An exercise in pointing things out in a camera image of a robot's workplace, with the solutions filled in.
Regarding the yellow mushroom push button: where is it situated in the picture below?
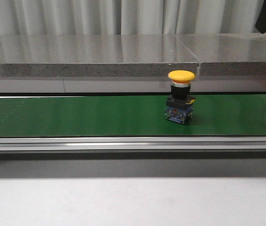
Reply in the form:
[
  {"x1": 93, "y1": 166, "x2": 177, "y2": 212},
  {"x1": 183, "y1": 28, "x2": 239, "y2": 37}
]
[{"x1": 165, "y1": 70, "x2": 196, "y2": 125}]

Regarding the grey stone counter slab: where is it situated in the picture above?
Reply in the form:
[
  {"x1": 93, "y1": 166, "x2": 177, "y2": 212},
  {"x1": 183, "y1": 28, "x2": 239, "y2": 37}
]
[{"x1": 0, "y1": 35, "x2": 198, "y2": 77}]

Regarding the green conveyor belt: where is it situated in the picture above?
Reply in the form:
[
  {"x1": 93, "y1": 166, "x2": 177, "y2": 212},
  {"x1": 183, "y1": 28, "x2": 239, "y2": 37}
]
[{"x1": 0, "y1": 94, "x2": 266, "y2": 137}]

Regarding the grey curtain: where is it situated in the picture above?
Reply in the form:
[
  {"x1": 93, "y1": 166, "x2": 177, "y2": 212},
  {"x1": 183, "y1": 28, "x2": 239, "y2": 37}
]
[{"x1": 0, "y1": 0, "x2": 263, "y2": 35}]

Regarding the aluminium conveyor frame rail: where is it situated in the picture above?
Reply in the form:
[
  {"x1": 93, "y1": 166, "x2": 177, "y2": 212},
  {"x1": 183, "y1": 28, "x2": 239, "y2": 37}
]
[{"x1": 0, "y1": 136, "x2": 266, "y2": 160}]

